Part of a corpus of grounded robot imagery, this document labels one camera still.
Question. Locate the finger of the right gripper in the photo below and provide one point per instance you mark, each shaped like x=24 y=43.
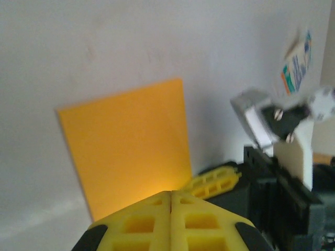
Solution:
x=213 y=183

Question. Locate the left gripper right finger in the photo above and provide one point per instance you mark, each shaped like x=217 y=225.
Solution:
x=178 y=222

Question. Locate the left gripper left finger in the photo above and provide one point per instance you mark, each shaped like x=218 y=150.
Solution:
x=159 y=222

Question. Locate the orange paper sheet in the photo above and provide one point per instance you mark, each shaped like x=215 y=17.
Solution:
x=123 y=143

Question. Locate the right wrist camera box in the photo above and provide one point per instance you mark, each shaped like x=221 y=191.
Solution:
x=251 y=104

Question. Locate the small blue printed packet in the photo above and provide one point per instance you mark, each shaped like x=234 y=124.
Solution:
x=298 y=68

